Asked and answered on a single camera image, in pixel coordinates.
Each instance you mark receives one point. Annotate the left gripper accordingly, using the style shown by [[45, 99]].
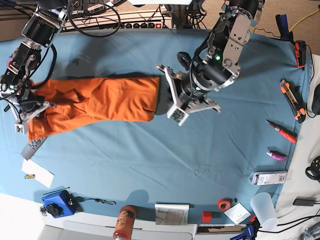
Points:
[[205, 78]]

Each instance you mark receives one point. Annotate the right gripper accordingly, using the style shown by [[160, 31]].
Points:
[[31, 108]]

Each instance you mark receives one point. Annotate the orange t-shirt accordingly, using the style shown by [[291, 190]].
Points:
[[80, 102]]

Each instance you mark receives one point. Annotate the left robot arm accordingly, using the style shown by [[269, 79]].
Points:
[[214, 64]]

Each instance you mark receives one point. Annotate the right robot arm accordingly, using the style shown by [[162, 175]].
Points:
[[39, 32]]

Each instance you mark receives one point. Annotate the grey remote control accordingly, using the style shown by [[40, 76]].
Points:
[[32, 147]]

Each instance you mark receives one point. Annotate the white paper card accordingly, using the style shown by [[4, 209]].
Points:
[[42, 175]]

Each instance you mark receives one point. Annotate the small yellow battery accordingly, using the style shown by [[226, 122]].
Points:
[[29, 176]]

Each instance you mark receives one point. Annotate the blue-grey table cloth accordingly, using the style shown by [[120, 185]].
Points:
[[209, 158]]

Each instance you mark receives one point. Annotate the power strip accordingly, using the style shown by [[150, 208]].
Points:
[[144, 25]]

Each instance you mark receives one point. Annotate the blue clamp box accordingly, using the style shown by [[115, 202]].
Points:
[[59, 204]]

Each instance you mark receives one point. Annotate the orange black utility knife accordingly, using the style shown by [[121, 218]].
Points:
[[297, 108]]

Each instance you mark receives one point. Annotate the red screwdriver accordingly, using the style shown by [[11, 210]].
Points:
[[282, 132]]

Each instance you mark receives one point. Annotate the plastic blister pack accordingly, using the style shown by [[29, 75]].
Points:
[[262, 178]]

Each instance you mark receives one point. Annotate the purple glue tube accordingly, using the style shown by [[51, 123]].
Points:
[[277, 156]]

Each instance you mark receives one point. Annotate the blue black clamp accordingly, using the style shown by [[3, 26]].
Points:
[[283, 28]]

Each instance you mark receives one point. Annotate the red tape roll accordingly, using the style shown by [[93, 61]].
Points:
[[224, 204]]

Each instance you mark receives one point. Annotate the orange black clamp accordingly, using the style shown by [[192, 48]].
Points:
[[300, 53]]

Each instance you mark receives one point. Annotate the grey notebook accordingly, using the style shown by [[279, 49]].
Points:
[[171, 214]]

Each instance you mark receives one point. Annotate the black computer mouse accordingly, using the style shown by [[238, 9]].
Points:
[[315, 106]]

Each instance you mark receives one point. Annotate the small red cube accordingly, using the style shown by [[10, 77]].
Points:
[[206, 216]]

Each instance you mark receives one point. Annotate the white square card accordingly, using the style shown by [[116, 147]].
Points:
[[237, 214]]

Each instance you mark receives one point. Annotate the translucent plastic cup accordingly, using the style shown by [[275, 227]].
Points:
[[264, 210]]

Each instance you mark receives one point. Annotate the orange drink bottle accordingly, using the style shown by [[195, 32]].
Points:
[[125, 223]]

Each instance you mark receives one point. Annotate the blue spring clamp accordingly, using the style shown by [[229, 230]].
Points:
[[250, 231]]

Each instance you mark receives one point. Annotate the black power adapter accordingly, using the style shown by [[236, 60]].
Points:
[[304, 202]]

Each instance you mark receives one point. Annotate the silver carabiner with strap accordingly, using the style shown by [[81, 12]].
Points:
[[80, 199]]

